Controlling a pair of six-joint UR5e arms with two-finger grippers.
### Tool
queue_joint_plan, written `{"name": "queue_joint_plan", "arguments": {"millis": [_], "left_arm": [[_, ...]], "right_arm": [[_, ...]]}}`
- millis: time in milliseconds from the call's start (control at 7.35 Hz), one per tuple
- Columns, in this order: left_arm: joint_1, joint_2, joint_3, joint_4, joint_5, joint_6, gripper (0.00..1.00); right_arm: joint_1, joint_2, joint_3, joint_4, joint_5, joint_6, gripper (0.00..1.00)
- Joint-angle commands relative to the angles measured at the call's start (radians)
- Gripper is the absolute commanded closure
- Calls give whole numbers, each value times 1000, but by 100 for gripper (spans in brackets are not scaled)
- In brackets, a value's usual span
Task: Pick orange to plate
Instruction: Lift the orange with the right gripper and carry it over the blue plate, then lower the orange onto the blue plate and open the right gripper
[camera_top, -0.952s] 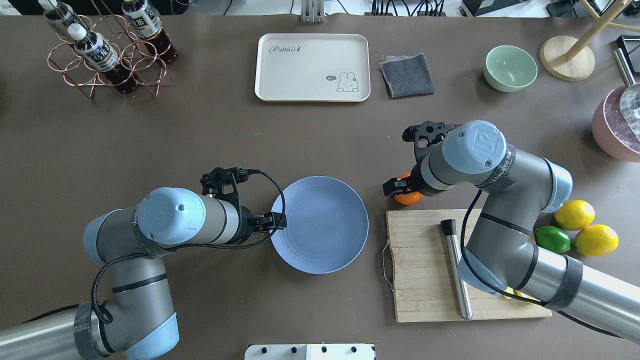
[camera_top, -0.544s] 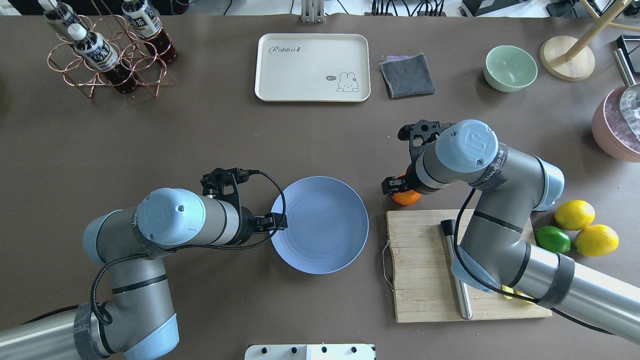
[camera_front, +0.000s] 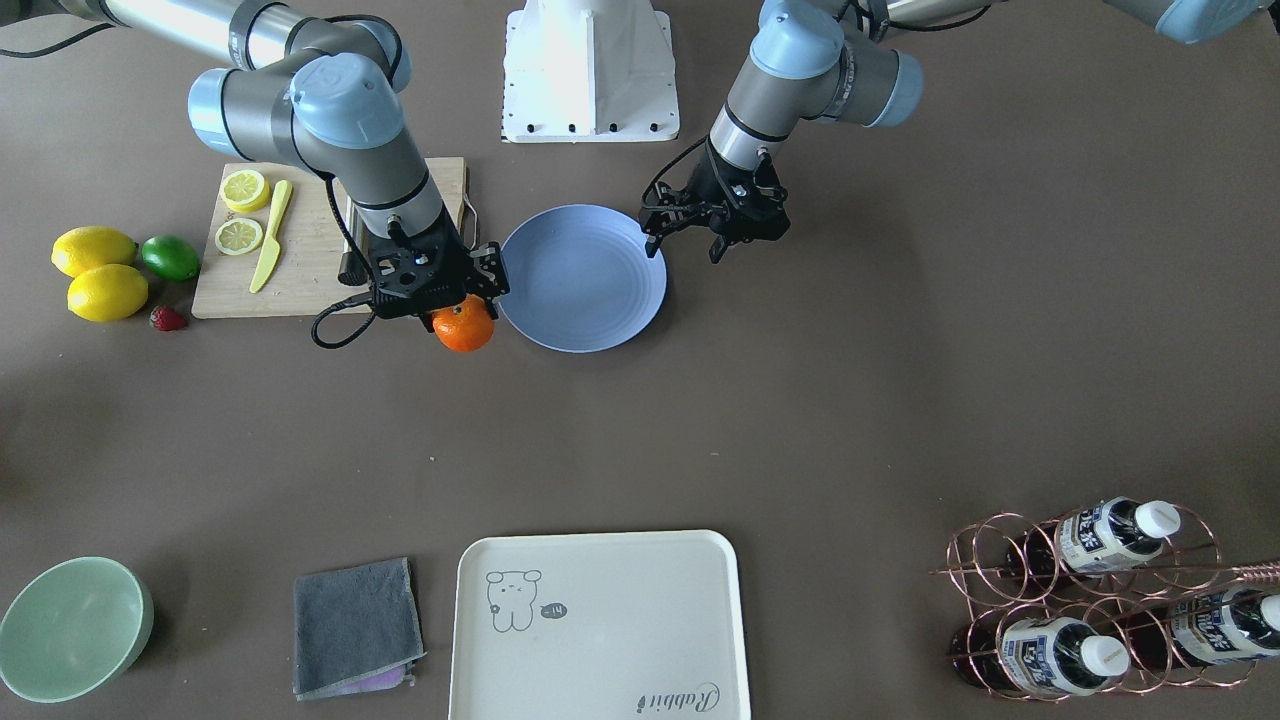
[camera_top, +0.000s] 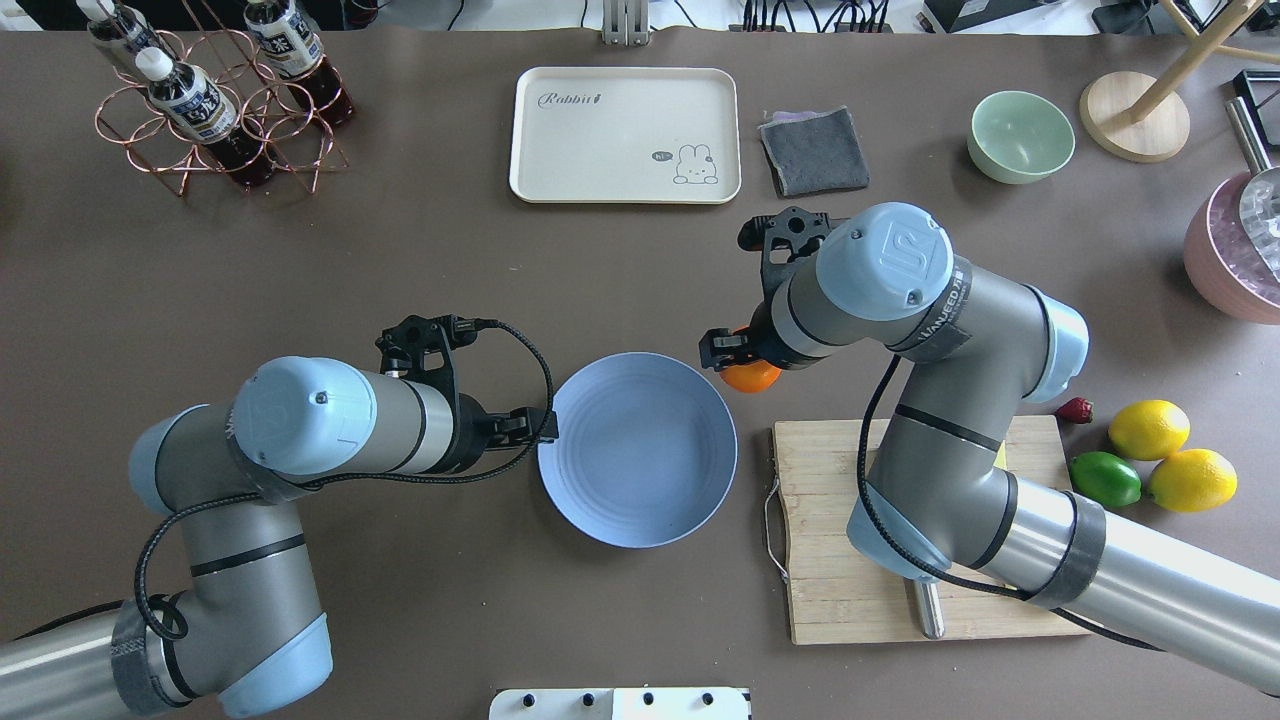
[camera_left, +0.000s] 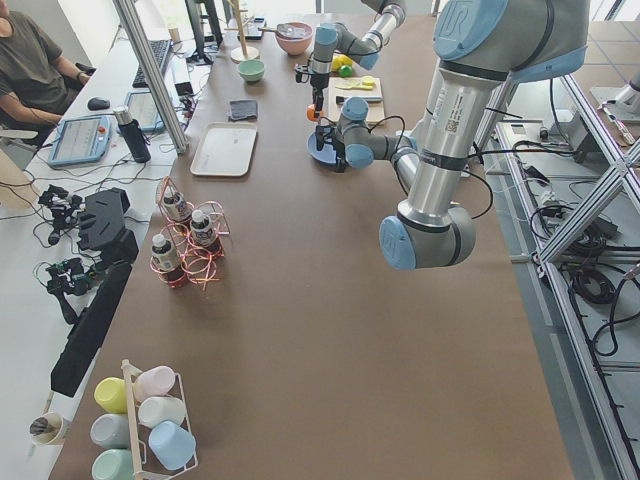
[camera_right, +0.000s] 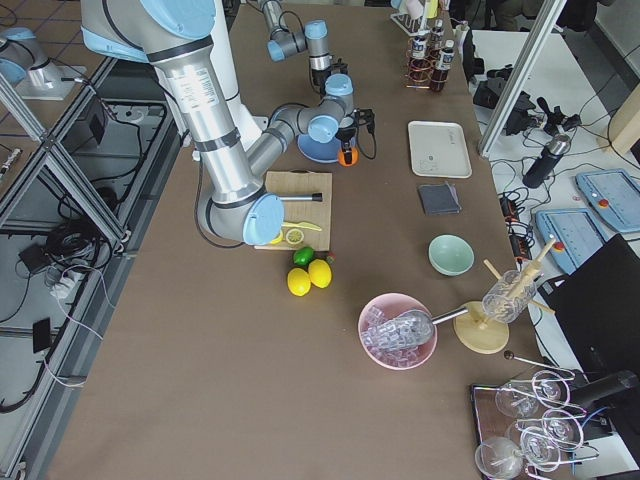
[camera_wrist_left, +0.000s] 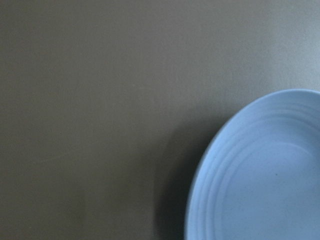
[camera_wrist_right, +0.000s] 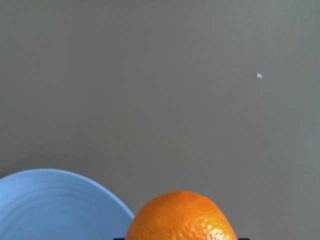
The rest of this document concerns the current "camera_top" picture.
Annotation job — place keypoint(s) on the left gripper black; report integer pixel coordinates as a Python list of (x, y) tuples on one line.
[(473, 438)]

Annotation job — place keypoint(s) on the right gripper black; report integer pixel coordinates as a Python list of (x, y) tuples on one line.
[(758, 338)]

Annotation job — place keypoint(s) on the orange mandarin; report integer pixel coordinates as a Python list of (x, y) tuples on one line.
[(753, 377)]

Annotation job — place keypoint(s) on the blue round plate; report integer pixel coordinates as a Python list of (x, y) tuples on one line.
[(646, 450)]

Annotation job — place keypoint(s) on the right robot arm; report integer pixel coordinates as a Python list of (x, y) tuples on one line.
[(979, 346)]

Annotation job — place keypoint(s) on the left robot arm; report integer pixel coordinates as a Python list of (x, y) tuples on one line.
[(223, 601)]

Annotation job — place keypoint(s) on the grey folded cloth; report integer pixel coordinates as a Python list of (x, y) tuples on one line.
[(814, 152)]

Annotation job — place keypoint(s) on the cream rabbit tray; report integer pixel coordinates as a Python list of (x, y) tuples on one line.
[(625, 135)]

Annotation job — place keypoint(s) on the wooden cutting board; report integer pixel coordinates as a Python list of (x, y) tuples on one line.
[(838, 596)]

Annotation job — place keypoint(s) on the steel muddler black tip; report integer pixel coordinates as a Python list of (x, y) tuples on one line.
[(929, 611)]

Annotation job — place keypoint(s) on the green bowl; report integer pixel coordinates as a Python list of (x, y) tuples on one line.
[(1019, 138)]

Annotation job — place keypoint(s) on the red strawberry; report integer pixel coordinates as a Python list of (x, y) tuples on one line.
[(1076, 411)]

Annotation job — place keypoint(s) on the green lime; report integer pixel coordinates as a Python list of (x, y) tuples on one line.
[(1105, 478)]

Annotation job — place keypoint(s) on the upper whole lemon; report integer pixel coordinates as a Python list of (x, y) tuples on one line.
[(1149, 430)]

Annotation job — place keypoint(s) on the whole lemon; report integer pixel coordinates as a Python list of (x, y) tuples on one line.
[(1149, 430), (1193, 480)]

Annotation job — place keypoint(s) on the right tea bottle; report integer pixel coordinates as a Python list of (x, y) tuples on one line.
[(292, 48)]

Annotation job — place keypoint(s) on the front tea bottle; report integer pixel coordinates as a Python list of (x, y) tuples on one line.
[(196, 106)]

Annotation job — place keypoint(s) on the wooden cup stand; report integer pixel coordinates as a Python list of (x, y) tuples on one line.
[(1141, 118)]

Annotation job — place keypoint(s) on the lower whole lemon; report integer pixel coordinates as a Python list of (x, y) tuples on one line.
[(1193, 480)]

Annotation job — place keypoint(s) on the pink ice bowl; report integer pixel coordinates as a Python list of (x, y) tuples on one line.
[(1213, 257)]

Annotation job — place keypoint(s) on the steel ice scoop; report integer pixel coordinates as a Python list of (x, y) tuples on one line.
[(1258, 205)]

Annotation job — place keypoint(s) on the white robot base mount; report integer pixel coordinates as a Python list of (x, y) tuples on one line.
[(682, 702)]

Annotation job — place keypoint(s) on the copper wire bottle rack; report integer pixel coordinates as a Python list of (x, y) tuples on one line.
[(301, 145)]

